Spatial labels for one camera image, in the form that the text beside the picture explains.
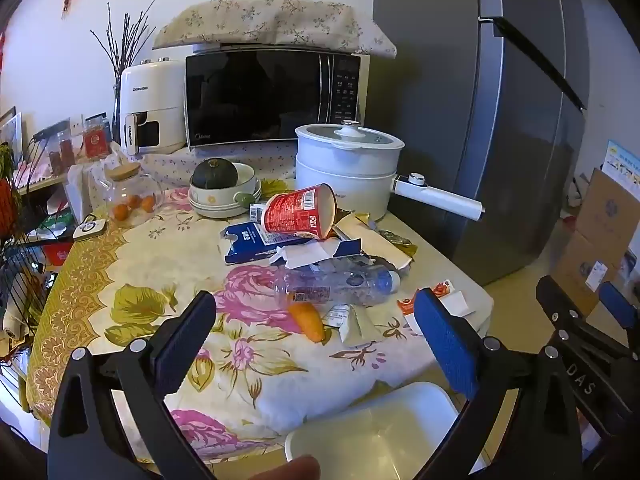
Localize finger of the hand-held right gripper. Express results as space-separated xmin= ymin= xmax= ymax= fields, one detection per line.
xmin=536 ymin=275 xmax=640 ymax=366
xmin=597 ymin=281 xmax=640 ymax=346

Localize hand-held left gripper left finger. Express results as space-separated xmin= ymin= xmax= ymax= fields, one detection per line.
xmin=47 ymin=290 xmax=218 ymax=480

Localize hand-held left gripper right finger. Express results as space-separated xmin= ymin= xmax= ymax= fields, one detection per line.
xmin=412 ymin=287 xmax=583 ymax=480

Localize red white tissue pack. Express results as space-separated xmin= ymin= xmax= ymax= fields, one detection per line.
xmin=397 ymin=280 xmax=473 ymax=333

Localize white torn sachet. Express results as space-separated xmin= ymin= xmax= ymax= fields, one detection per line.
xmin=340 ymin=306 xmax=383 ymax=346
xmin=322 ymin=305 xmax=352 ymax=330

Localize beige paper wrapper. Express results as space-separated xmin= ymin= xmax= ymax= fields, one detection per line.
xmin=332 ymin=212 xmax=416 ymax=276

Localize white plastic bin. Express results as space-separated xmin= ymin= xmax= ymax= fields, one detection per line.
xmin=284 ymin=381 xmax=488 ymax=480

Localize gold foil wrapper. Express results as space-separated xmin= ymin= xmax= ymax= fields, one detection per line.
xmin=377 ymin=229 xmax=417 ymax=256

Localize dark blue white carton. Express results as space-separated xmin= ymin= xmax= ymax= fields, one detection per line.
xmin=218 ymin=220 xmax=363 ymax=267

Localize small orange carrot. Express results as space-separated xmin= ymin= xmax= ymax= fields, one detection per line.
xmin=289 ymin=301 xmax=326 ymax=343

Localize clear plastic bottle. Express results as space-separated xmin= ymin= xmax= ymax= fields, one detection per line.
xmin=272 ymin=262 xmax=402 ymax=308

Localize red instant noodle cup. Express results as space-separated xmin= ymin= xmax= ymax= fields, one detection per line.
xmin=261 ymin=183 xmax=337 ymax=241

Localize person's left hand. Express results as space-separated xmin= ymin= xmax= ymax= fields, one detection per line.
xmin=250 ymin=455 xmax=321 ymax=480

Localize cardboard boxes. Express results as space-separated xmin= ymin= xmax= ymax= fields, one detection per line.
xmin=552 ymin=230 xmax=631 ymax=306

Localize floral tablecloth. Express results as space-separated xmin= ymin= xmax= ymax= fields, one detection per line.
xmin=27 ymin=175 xmax=496 ymax=466

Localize cardboard box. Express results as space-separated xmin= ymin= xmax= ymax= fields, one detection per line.
xmin=575 ymin=167 xmax=640 ymax=256

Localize white shallow bowl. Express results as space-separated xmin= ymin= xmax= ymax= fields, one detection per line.
xmin=187 ymin=190 xmax=262 ymax=219

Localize small white gadget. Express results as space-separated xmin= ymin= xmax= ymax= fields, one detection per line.
xmin=72 ymin=215 xmax=108 ymax=242

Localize glass jar cork lid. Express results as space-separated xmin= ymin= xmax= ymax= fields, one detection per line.
xmin=102 ymin=160 xmax=166 ymax=223

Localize dark green squash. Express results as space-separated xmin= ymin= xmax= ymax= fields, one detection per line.
xmin=192 ymin=158 xmax=240 ymax=188

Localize white plastic bag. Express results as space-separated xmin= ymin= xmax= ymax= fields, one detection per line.
xmin=65 ymin=162 xmax=108 ymax=223

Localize white electric pot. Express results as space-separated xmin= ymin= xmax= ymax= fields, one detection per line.
xmin=294 ymin=120 xmax=485 ymax=223

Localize grey refrigerator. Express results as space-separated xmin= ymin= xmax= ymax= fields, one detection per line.
xmin=372 ymin=0 xmax=588 ymax=286

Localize white air fryer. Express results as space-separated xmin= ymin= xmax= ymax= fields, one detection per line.
xmin=117 ymin=57 xmax=187 ymax=156

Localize black microwave oven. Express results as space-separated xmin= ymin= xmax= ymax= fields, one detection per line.
xmin=184 ymin=45 xmax=371 ymax=151

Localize floral cover cloth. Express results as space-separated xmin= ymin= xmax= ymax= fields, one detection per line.
xmin=152 ymin=0 xmax=398 ymax=58

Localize blue wall poster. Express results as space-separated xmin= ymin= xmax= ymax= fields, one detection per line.
xmin=602 ymin=140 xmax=640 ymax=181

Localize white bowl green handle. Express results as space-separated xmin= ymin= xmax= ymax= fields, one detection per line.
xmin=189 ymin=162 xmax=261 ymax=208

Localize picture frame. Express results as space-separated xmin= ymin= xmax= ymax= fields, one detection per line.
xmin=0 ymin=106 xmax=23 ymax=161

